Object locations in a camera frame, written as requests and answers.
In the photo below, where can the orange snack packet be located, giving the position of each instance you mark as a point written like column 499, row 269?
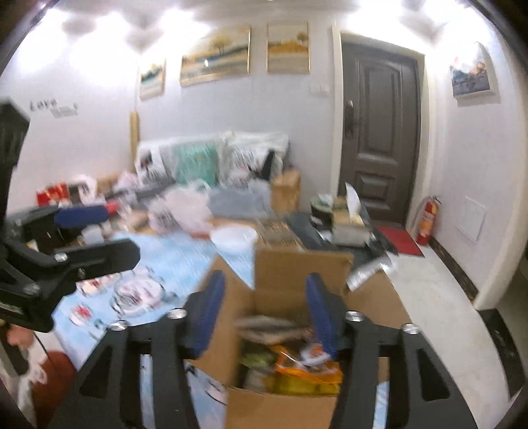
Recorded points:
column 305, row 367

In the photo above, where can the tissue box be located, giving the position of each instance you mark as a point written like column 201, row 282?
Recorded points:
column 348, row 231

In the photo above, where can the dark brown door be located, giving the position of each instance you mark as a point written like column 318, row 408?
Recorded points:
column 379, row 123

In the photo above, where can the patterned glass tray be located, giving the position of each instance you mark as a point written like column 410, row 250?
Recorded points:
column 280, row 235

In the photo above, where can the red doormat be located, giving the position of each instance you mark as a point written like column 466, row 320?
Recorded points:
column 400, row 241

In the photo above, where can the wide gold framed painting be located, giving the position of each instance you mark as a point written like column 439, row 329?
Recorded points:
column 214, row 57

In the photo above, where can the person's left forearm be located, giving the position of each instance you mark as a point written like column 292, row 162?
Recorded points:
column 37, row 379

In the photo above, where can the white tree print cushion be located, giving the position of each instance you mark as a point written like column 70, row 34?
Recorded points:
column 148, row 163

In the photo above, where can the white plastic bag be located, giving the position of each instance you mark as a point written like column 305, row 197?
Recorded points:
column 181, row 210

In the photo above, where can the white wall switch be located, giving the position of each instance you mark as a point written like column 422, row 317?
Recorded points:
column 319, row 88

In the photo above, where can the silver foil packet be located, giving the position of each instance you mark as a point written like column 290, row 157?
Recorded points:
column 367, row 270

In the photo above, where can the green snack packet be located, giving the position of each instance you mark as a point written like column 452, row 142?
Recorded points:
column 255, row 359

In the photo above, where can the white wall panel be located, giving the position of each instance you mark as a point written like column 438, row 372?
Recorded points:
column 472, row 218

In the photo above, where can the white plastic bowl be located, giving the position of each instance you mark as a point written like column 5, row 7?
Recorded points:
column 233, row 238

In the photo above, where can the tall gold framed painting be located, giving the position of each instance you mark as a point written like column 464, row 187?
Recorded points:
column 288, row 47

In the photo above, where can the small gold framed painting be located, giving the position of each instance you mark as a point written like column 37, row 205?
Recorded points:
column 152, row 80

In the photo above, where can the red fire extinguisher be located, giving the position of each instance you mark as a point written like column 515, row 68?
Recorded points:
column 427, row 222

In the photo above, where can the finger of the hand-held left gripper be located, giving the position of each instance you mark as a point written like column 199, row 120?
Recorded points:
column 103, row 253
column 82, row 215

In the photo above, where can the white black patterned cushion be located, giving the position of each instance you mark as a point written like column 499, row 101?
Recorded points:
column 247, row 156

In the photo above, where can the wall lettering decal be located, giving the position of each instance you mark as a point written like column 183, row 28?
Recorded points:
column 62, row 109

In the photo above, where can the grey sofa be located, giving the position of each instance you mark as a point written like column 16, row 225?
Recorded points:
column 239, row 202

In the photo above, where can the black bag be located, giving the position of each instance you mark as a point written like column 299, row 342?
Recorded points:
column 303, row 229

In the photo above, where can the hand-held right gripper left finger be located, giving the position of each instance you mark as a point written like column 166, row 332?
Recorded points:
column 208, row 313

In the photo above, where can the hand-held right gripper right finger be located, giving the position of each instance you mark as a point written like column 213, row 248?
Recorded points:
column 321, row 313

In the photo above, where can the grey brown snack packet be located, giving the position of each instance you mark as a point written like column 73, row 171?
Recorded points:
column 268, row 326

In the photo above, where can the green cushion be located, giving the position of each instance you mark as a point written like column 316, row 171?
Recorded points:
column 196, row 163

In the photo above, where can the white framed landscape painting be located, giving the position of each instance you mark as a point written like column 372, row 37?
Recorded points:
column 474, row 72

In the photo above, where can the small cardboard box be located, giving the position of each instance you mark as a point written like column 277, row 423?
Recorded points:
column 285, row 192

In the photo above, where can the printed blue blanket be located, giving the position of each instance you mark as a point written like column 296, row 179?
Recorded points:
column 173, row 255

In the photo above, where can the yellow snack packet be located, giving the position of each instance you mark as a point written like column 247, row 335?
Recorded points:
column 305, row 388

